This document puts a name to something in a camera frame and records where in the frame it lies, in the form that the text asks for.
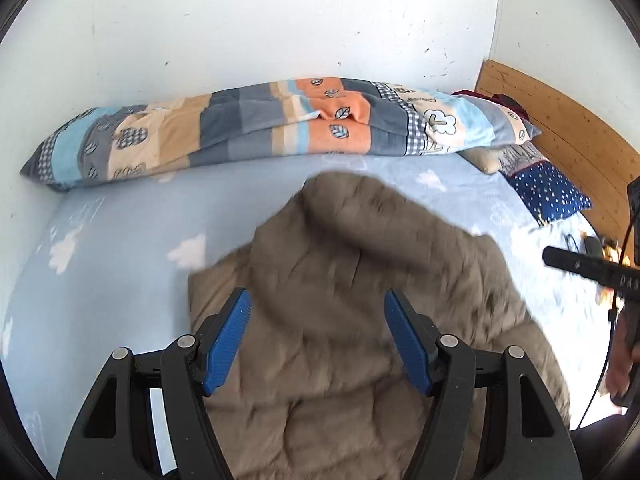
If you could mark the black patterned glasses case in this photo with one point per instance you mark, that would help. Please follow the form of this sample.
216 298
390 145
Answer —
594 246

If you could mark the navy star-print pillow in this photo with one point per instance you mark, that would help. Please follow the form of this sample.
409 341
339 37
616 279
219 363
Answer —
545 190

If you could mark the dark red cloth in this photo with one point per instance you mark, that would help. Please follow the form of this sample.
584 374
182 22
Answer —
512 105

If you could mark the yellow floral cloth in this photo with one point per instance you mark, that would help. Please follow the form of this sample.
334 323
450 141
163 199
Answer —
611 250

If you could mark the patchwork quilt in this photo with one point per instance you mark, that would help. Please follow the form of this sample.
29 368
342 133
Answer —
250 120

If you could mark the purple glasses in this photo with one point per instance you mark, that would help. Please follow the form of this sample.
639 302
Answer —
574 242

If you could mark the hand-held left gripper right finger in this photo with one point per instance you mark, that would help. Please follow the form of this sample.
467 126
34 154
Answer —
407 340

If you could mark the person's right hand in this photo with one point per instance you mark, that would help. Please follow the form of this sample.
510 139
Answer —
622 355

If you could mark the light blue bed blanket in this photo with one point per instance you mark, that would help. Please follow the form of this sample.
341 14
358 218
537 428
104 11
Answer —
125 220

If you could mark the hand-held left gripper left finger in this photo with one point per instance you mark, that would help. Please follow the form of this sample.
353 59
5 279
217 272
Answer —
227 340

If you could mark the brown puffer jacket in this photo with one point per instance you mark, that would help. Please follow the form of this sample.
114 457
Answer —
325 260

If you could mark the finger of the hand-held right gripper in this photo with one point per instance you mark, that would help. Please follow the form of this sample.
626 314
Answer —
575 262

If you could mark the person's right forearm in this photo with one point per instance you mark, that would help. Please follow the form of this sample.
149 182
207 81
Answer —
610 445

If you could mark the wooden headboard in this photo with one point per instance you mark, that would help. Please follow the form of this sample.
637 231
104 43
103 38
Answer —
575 135

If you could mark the small beige pillow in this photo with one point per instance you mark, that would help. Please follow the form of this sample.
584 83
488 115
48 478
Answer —
487 160

